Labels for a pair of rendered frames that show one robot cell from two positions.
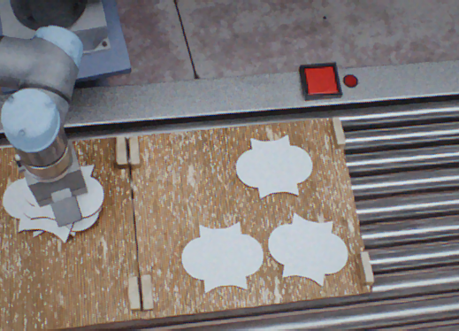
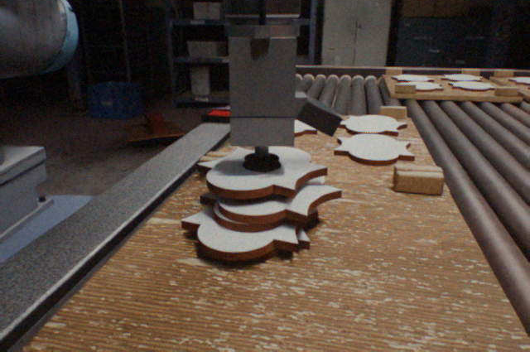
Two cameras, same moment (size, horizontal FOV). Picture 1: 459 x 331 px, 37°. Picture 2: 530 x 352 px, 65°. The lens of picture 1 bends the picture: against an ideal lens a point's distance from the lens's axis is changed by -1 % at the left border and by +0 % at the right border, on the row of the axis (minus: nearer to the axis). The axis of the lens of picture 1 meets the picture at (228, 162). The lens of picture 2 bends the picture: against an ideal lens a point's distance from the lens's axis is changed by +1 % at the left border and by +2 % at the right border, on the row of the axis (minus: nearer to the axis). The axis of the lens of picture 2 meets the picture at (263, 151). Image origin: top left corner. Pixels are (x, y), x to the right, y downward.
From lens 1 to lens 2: 1.19 m
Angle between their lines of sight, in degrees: 62
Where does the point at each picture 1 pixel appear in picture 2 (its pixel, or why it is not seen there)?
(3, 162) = (140, 261)
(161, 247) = (353, 172)
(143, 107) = (166, 171)
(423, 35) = not seen: hidden behind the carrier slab
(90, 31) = (31, 161)
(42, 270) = (372, 250)
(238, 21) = not seen: outside the picture
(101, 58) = (55, 210)
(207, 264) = (380, 151)
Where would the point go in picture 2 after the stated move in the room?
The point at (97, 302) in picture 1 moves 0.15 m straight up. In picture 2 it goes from (429, 214) to (447, 85)
